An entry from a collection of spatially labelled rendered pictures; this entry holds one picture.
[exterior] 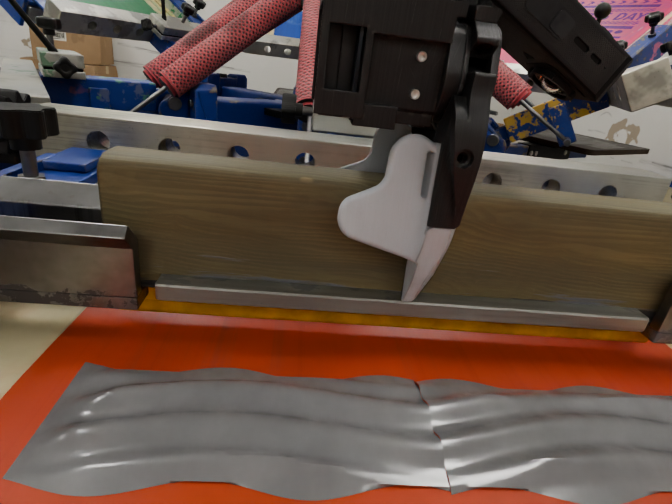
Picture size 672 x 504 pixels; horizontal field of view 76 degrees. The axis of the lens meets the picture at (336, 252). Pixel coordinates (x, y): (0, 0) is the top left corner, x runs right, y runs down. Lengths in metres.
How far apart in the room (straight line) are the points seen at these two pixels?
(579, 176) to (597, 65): 0.30
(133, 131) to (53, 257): 0.24
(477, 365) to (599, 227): 0.11
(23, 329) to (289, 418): 0.17
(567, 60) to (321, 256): 0.16
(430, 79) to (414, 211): 0.06
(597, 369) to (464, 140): 0.19
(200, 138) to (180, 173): 0.23
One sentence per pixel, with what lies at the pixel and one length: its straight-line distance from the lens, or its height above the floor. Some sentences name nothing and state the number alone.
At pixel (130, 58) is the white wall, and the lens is 4.63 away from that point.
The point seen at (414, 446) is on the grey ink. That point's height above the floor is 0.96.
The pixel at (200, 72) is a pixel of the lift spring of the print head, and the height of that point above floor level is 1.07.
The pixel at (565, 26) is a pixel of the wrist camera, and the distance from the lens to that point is 0.25.
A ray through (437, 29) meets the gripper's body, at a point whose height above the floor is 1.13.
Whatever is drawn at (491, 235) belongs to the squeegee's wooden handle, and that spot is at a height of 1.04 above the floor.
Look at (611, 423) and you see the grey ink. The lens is 0.28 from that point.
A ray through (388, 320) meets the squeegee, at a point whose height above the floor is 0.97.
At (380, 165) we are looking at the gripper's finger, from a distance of 0.28.
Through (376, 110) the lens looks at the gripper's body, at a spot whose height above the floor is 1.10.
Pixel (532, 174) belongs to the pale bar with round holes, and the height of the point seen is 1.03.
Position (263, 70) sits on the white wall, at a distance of 4.37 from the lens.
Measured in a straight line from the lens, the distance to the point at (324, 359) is 0.26.
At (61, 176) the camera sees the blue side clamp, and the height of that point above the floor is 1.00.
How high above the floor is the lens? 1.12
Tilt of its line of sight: 24 degrees down
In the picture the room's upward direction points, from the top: 7 degrees clockwise
